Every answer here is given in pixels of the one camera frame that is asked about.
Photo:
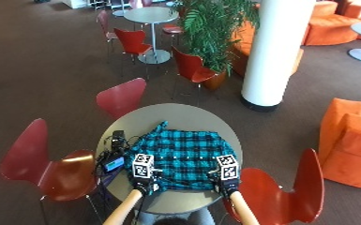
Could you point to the person's right hand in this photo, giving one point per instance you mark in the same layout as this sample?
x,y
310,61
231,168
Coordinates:
x,y
227,187

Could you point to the person's left hand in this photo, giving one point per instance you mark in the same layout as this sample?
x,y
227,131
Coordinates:
x,y
143,185

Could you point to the teal plaid shirt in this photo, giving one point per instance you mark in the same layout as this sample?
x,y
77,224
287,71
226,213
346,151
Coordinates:
x,y
185,150

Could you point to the white marker cube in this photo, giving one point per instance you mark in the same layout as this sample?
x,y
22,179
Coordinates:
x,y
229,167
143,166

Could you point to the black device with blue screen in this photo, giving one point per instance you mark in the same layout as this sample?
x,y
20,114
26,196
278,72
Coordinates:
x,y
114,164

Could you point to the the person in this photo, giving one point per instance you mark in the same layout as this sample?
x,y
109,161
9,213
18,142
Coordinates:
x,y
173,217

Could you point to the black box device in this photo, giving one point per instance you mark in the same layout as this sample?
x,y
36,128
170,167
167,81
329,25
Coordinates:
x,y
118,138

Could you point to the red shell chair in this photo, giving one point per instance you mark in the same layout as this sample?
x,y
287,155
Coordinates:
x,y
44,170
105,23
133,41
122,97
282,193
191,68
173,29

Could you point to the orange plant pot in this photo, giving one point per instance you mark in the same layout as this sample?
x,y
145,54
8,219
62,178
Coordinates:
x,y
217,81

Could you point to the orange armchair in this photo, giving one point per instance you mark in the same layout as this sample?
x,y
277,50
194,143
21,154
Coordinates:
x,y
352,143

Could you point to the orange bench sofa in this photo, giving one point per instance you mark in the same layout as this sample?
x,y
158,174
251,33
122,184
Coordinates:
x,y
243,47

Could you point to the white round pillar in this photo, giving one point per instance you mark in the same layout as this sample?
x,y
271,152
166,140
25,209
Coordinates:
x,y
277,53

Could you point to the green potted palm plant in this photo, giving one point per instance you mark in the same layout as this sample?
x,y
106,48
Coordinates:
x,y
214,28

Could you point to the orange round sofa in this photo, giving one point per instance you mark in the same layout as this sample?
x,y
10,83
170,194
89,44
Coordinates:
x,y
330,26

